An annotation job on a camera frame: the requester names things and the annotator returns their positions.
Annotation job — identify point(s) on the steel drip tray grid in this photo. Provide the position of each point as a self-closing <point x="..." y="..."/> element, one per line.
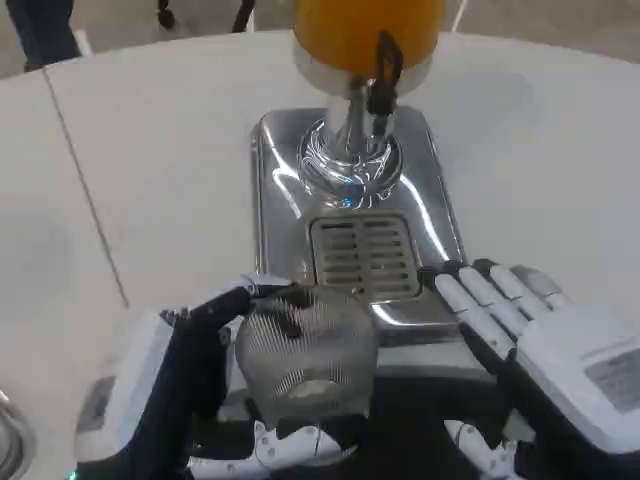
<point x="365" y="255"/>

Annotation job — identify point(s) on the orange juice drink dispenser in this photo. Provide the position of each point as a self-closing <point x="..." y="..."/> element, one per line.
<point x="350" y="45"/>

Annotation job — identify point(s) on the round steel rim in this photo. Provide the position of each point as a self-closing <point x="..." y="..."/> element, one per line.
<point x="17" y="440"/>

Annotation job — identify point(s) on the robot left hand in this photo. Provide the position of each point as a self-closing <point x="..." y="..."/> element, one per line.
<point x="165" y="380"/>

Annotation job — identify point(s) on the black dispenser tap lever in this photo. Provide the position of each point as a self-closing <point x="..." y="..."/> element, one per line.
<point x="387" y="75"/>

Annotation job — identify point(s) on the person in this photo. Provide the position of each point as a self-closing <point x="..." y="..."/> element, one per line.
<point x="45" y="30"/>

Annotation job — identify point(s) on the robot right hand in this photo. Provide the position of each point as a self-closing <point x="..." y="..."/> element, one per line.
<point x="575" y="370"/>

